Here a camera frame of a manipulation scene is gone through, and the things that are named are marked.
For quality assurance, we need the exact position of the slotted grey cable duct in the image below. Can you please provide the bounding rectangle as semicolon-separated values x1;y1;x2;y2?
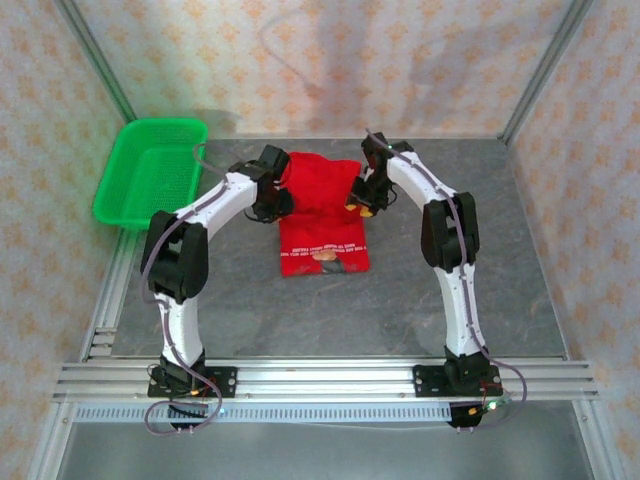
73;403;454;423

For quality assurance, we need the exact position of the green plastic basket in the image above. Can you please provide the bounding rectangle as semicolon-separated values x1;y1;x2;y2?
92;116;210;233

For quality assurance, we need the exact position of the red t-shirt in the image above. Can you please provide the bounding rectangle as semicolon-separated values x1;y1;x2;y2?
276;150;374;278

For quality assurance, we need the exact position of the aluminium frame post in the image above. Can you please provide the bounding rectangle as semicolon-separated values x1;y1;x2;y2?
499;0;595;146
53;0;139;130

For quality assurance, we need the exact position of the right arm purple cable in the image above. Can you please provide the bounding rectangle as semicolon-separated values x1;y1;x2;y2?
364;128;529;434

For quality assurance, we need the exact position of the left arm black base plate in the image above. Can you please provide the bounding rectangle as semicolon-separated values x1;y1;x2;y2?
147;366;239;400

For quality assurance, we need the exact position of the aluminium mounting rail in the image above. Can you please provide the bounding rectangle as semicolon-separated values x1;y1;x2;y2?
51;359;601;402

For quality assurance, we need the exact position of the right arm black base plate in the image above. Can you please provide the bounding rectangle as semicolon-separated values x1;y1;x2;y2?
412;363;504;400

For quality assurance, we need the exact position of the grey metal shelf panel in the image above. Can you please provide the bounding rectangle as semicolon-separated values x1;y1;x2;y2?
53;422;599;480

